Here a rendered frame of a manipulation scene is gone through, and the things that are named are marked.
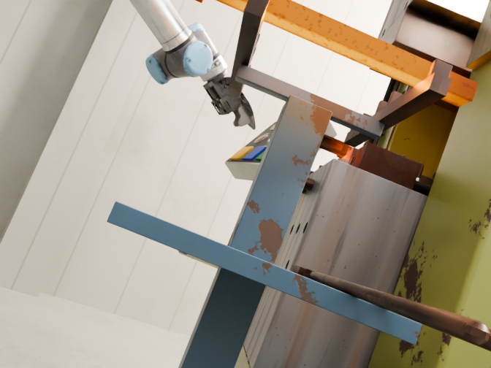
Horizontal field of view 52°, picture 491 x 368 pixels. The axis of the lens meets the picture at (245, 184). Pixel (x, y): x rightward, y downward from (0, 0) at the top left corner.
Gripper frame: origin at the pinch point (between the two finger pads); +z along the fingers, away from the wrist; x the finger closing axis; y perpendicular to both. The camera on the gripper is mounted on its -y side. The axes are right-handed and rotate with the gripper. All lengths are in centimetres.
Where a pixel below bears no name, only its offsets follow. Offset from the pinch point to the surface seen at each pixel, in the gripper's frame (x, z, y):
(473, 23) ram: 63, -3, -32
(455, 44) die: 59, 0, -29
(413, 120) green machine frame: 37.7, 18.7, -26.2
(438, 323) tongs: 126, -17, 55
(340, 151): 47.1, 6.4, 6.1
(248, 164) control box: -6.7, 11.6, 6.5
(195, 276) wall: -175, 104, 18
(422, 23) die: 55, -8, -26
